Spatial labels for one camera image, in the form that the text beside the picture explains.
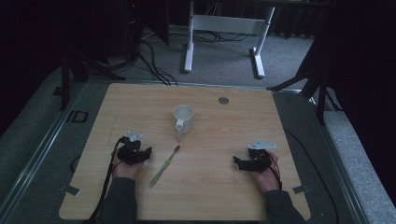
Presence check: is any white cup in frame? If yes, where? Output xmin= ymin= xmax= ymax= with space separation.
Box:
xmin=173 ymin=105 xmax=195 ymax=143

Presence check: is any metal floor rail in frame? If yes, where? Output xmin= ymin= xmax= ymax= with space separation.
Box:
xmin=0 ymin=81 xmax=86 ymax=216

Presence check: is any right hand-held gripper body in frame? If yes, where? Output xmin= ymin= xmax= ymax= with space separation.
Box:
xmin=246 ymin=139 xmax=277 ymax=174

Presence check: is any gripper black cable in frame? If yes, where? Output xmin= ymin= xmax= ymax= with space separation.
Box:
xmin=84 ymin=137 xmax=125 ymax=224
xmin=269 ymin=156 xmax=284 ymax=191

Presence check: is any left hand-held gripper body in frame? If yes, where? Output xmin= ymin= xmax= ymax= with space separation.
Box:
xmin=117 ymin=130 xmax=148 ymax=166

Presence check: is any black floor cable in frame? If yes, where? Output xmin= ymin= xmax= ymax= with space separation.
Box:
xmin=283 ymin=128 xmax=341 ymax=224

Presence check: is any grey tape strip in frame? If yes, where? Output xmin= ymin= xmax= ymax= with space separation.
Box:
xmin=58 ymin=183 xmax=80 ymax=197
xmin=291 ymin=185 xmax=311 ymax=195

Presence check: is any person's left hand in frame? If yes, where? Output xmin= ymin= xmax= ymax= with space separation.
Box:
xmin=111 ymin=151 xmax=145 ymax=182

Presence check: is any person's right hand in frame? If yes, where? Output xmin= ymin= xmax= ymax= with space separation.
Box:
xmin=248 ymin=150 xmax=282 ymax=194

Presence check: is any bundle of black floor cables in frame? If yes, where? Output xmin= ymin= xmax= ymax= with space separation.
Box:
xmin=135 ymin=38 xmax=179 ymax=87

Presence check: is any black tripod stand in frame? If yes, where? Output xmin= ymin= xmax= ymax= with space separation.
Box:
xmin=266 ymin=59 xmax=344 ymax=127
xmin=59 ymin=43 xmax=127 ymax=112

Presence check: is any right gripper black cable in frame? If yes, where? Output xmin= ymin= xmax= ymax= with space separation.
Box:
xmin=269 ymin=156 xmax=284 ymax=191

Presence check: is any white metal desk frame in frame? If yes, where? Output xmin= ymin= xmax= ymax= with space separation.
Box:
xmin=183 ymin=0 xmax=276 ymax=79

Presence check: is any green toothbrush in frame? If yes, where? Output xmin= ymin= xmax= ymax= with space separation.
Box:
xmin=148 ymin=145 xmax=181 ymax=189

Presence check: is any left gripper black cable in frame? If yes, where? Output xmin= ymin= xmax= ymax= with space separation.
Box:
xmin=84 ymin=137 xmax=125 ymax=224

